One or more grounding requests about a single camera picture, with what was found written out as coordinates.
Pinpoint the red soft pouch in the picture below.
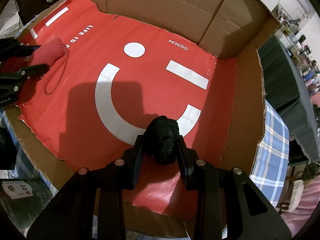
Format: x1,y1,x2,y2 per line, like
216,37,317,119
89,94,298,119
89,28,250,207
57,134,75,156
1,38,67,105

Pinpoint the black fuzzy scrunchie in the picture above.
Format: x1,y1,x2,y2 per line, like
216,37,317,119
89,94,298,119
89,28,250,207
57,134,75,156
143,115,180,165

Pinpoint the glass jar with metal lid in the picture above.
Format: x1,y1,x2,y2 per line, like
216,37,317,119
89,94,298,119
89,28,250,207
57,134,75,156
1,179,53,232

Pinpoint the blue plaid tablecloth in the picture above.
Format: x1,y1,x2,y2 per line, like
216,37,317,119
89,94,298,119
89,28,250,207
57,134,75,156
0,100,290,240

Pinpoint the red Miniso paper bag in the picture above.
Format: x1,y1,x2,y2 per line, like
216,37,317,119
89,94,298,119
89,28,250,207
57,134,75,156
15,0,237,222

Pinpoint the dark green side table cloth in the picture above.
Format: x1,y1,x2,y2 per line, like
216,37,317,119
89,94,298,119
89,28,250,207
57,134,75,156
258,37,319,165

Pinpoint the cosmetic bottles cluster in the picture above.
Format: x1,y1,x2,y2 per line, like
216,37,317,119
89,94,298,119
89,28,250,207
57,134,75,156
272,4,319,96

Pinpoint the cardboard box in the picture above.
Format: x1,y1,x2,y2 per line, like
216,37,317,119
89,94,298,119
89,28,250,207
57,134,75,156
4,0,282,239

